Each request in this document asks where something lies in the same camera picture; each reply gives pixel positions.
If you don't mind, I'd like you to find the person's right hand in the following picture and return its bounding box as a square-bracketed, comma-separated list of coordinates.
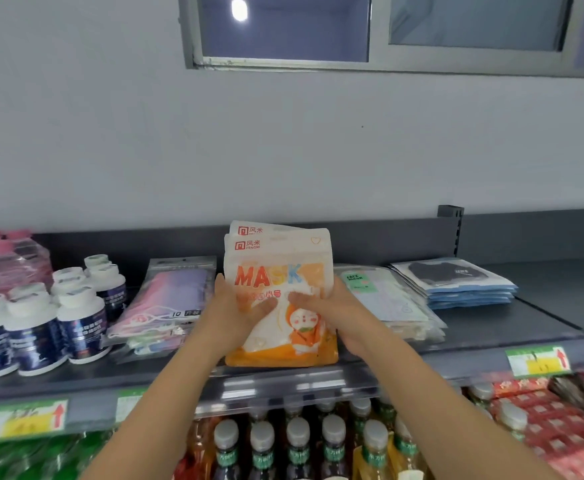
[287, 277, 389, 361]

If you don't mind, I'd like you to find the person's left hand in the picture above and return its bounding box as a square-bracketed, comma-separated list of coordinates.
[198, 273, 279, 359]

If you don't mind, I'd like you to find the orange white mask packet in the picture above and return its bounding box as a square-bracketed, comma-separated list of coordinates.
[223, 233, 340, 370]
[229, 220, 324, 241]

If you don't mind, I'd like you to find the person's left forearm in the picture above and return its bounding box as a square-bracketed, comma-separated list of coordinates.
[79, 337, 235, 480]

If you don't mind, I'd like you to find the person's right forearm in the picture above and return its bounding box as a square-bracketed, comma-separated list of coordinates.
[344, 339, 553, 480]

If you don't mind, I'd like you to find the stack of green-label mask packets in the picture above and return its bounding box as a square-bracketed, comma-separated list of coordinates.
[333, 265, 448, 346]

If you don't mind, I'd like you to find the row of white-capped drink bottles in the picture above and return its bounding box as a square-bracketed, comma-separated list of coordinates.
[184, 382, 529, 480]

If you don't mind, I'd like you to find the stack of blue mask packets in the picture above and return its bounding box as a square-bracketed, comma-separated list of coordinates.
[389, 258, 519, 311]

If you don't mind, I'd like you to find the yellow green price tag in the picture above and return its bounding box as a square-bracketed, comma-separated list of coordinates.
[115, 389, 146, 425]
[505, 346, 572, 380]
[0, 400, 69, 441]

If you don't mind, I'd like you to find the dark gray metal shelf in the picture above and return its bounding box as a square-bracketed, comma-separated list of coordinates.
[0, 209, 584, 438]

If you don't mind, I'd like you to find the group of white-capped supplement bottles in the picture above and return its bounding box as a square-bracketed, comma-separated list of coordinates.
[0, 254, 128, 381]

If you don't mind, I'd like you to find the pink wrapped water bottle pack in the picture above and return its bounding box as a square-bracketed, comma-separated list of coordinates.
[0, 230, 54, 301]

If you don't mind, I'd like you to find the pile of green packets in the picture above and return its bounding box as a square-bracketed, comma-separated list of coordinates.
[0, 429, 119, 480]

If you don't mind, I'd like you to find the gray framed sliding window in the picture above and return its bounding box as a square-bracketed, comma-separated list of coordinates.
[177, 0, 584, 79]

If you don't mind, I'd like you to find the pile of red snack packets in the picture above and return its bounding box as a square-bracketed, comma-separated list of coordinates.
[487, 369, 584, 480]

